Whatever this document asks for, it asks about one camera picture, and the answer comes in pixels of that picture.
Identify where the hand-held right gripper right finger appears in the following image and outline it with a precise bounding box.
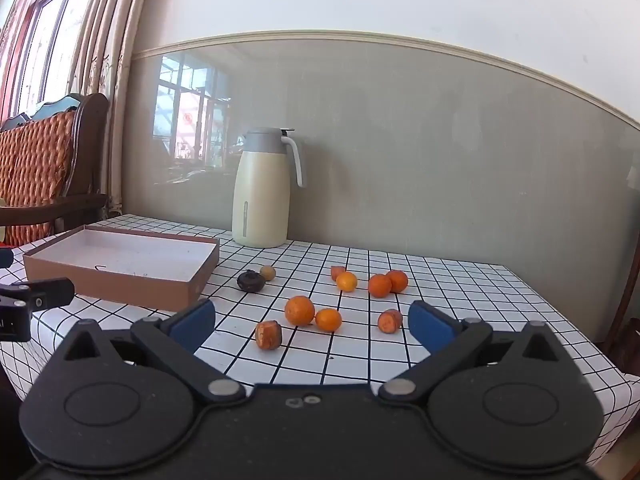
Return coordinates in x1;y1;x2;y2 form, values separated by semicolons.
377;300;566;403

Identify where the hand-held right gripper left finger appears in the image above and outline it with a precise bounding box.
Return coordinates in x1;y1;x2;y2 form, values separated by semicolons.
62;299;247;403

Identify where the dark mangosteen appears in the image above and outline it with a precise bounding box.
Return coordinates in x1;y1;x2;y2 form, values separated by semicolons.
236;270;266;293

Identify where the brown cardboard box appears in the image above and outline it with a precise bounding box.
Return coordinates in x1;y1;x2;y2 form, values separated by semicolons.
22;225;221;313

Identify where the white checked tablecloth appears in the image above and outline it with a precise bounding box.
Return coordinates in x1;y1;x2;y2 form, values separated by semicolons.
0;213;640;466

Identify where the wooden sofa with orange cushion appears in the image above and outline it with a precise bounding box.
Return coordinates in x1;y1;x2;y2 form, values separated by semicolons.
0;92;111;248

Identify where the cream thermos jug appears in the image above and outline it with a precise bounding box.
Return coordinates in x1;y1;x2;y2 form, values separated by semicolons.
231;127;307;249

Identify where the dark wooden furniture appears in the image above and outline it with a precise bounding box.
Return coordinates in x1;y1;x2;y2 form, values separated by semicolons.
602;255;640;376

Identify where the red framed window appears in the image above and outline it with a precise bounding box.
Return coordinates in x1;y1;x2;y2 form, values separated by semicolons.
0;0;106;121

